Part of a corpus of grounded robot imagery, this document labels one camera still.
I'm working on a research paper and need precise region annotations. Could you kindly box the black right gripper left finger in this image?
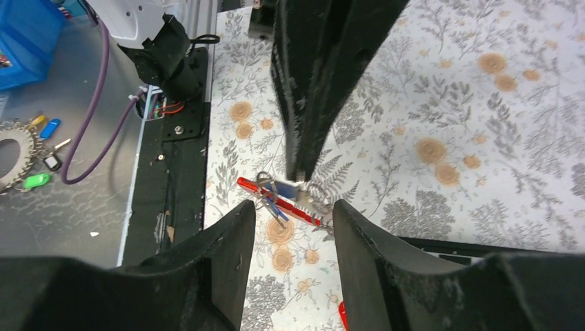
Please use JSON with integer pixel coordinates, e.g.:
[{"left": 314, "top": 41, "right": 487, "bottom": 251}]
[{"left": 1, "top": 200, "right": 256, "bottom": 330}]

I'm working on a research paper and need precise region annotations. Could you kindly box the black white chessboard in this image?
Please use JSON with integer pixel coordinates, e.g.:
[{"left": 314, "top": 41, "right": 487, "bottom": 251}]
[{"left": 397, "top": 237, "right": 563, "bottom": 267}]

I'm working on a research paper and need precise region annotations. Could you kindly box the key with blue tag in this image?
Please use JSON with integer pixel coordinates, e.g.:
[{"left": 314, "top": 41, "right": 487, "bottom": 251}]
[{"left": 255, "top": 171, "right": 300, "bottom": 229}]

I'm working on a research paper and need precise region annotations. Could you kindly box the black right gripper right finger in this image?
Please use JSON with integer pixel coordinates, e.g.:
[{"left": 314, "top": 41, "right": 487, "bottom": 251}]
[{"left": 333, "top": 200, "right": 584, "bottom": 330}]

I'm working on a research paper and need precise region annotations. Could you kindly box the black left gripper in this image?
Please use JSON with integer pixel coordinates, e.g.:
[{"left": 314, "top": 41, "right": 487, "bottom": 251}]
[{"left": 248, "top": 0, "right": 408, "bottom": 181}]

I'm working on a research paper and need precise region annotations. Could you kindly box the blue plastic bin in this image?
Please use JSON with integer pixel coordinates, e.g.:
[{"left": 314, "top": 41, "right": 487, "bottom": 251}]
[{"left": 1, "top": 1, "right": 66, "bottom": 91}]

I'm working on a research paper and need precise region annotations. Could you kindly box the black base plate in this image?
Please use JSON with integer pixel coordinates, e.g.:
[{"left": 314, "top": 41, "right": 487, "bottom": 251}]
[{"left": 117, "top": 48, "right": 213, "bottom": 265}]

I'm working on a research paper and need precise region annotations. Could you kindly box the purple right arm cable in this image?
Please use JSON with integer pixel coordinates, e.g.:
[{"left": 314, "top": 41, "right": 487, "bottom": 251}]
[{"left": 60, "top": 13, "right": 147, "bottom": 185}]

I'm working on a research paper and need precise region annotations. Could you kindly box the spare keyring with coloured tags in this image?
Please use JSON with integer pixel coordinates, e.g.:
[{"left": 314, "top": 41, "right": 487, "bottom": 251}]
[{"left": 1, "top": 119, "right": 71, "bottom": 195}]

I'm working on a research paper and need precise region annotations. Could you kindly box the key with red tag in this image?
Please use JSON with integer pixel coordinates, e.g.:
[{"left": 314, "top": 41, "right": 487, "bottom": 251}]
[{"left": 338, "top": 301, "right": 348, "bottom": 331}]

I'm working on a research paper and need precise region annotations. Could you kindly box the metal keyring holder red handle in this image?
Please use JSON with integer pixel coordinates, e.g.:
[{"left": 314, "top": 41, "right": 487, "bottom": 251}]
[{"left": 237, "top": 171, "right": 333, "bottom": 229}]

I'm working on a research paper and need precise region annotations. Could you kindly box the floral patterned table mat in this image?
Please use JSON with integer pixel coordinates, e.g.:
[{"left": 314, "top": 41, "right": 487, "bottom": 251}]
[{"left": 205, "top": 1, "right": 584, "bottom": 330}]

